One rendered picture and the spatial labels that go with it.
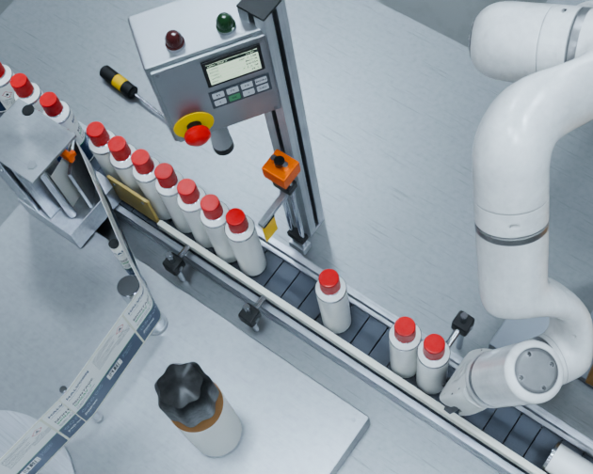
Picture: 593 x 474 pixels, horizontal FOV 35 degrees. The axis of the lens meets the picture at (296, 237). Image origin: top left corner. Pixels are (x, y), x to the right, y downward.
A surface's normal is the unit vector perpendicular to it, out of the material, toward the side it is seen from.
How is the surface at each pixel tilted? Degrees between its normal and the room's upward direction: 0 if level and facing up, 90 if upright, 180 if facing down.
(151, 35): 0
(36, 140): 0
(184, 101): 90
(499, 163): 55
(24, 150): 0
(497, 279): 66
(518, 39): 38
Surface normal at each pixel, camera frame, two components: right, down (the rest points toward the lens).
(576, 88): 0.23, 0.29
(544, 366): 0.20, -0.22
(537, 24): -0.44, -0.32
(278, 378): -0.11, -0.41
